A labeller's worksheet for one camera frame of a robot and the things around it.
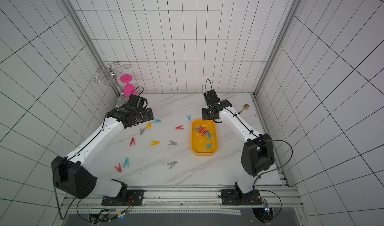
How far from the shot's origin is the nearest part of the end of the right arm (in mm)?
617

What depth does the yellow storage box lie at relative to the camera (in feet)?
2.91

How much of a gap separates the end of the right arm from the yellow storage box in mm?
171
